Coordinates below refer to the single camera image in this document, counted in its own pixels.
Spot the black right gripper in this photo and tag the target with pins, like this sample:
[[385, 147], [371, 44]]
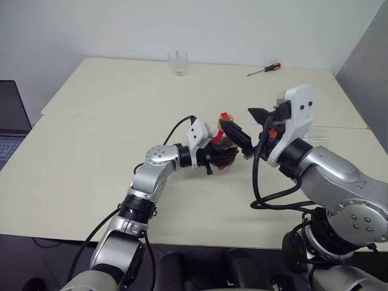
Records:
[[280, 116]]

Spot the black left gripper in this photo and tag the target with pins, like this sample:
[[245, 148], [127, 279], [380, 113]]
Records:
[[203, 157]]

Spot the drink bottle with red label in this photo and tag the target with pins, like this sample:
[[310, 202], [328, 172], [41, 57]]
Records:
[[227, 145]]

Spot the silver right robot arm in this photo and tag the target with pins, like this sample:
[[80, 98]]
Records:
[[333, 172]]

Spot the red bottle cap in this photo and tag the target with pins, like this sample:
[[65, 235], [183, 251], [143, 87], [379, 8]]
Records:
[[223, 115]]

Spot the red and black screwdriver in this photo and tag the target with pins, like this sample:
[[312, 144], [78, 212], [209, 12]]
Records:
[[272, 66]]

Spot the clear glass tumbler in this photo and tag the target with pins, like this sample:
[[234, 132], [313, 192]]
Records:
[[178, 63]]

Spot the dark rounded shape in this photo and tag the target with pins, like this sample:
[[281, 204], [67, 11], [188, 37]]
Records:
[[242, 268], [171, 271]]

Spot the grey partition panel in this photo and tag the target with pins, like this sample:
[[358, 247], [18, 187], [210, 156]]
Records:
[[363, 75]]

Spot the dark laptop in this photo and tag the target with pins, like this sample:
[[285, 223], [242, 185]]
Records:
[[10, 121]]

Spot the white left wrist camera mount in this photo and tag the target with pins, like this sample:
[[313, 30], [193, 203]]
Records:
[[198, 133]]

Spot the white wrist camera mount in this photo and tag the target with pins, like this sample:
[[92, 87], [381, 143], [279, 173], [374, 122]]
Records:
[[198, 133], [303, 115]]

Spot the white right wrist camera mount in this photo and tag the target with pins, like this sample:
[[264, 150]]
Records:
[[303, 115]]

